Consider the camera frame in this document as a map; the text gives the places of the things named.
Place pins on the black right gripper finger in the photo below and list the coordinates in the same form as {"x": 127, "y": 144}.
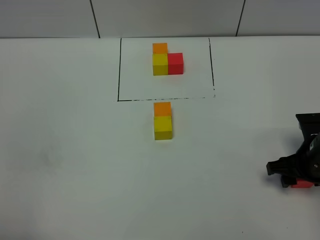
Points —
{"x": 287, "y": 181}

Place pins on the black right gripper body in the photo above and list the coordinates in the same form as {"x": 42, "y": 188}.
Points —
{"x": 304, "y": 164}

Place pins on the template red cube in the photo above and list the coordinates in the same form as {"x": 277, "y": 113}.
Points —
{"x": 175, "y": 63}

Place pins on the template yellow cube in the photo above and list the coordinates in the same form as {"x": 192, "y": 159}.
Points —
{"x": 160, "y": 64}

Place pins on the template orange cube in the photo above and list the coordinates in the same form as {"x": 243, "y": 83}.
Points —
{"x": 159, "y": 48}

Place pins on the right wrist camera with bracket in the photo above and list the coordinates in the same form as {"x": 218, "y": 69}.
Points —
{"x": 309, "y": 124}

